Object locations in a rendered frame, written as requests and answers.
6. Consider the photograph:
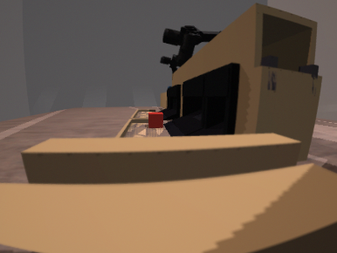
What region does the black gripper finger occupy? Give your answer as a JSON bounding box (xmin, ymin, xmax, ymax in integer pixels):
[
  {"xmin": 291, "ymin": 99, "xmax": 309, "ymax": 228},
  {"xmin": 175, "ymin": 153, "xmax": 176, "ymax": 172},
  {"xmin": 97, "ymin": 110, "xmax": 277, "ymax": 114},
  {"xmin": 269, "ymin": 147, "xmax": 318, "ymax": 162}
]
[{"xmin": 170, "ymin": 66, "xmax": 177, "ymax": 74}]

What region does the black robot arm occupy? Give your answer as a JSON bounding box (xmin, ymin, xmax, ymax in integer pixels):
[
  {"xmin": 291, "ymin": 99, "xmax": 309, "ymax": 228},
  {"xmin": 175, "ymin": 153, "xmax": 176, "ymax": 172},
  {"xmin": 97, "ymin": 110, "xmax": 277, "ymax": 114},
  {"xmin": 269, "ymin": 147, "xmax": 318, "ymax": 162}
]
[{"xmin": 162, "ymin": 25, "xmax": 221, "ymax": 50}]

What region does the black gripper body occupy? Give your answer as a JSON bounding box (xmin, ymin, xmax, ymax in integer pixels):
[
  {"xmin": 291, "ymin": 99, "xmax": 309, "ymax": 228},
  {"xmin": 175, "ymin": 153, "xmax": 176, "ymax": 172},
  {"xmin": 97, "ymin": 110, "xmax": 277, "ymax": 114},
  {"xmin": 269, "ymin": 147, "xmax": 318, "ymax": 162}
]
[{"xmin": 160, "ymin": 46, "xmax": 193, "ymax": 67}]

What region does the red cube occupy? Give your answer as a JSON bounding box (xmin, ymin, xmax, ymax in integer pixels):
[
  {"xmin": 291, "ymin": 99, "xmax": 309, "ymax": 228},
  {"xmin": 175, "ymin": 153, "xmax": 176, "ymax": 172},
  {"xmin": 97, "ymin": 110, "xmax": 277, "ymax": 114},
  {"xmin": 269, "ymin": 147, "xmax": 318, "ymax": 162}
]
[{"xmin": 148, "ymin": 113, "xmax": 163, "ymax": 128}]

